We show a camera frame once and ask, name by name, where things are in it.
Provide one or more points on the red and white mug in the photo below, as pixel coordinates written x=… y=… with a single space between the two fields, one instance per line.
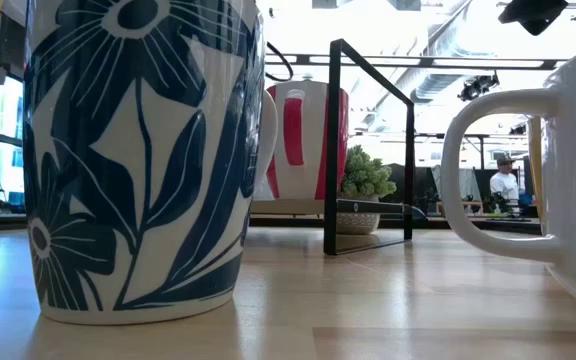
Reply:
x=308 y=170

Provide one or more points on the grey-green mug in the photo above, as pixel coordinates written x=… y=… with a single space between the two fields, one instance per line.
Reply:
x=143 y=200

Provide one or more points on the long linear light fixture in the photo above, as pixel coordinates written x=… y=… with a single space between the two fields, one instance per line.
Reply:
x=488 y=63

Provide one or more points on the black spotlight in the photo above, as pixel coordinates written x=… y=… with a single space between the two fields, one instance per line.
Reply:
x=518 y=129
x=475 y=89

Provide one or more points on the person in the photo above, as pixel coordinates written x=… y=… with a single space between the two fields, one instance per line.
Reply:
x=504 y=185

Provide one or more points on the grey cloth cover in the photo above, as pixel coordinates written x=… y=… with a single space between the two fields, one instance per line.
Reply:
x=468 y=182

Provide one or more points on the green succulent potted plant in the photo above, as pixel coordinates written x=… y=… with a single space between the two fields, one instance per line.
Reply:
x=365 y=175

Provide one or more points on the silver air duct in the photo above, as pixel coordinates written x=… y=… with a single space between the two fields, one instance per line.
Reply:
x=430 y=87

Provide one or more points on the black background rig frame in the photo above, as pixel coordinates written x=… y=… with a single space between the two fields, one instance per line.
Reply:
x=482 y=150

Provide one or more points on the black aluminium table frame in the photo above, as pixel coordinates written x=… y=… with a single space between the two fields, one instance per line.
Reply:
x=288 y=222

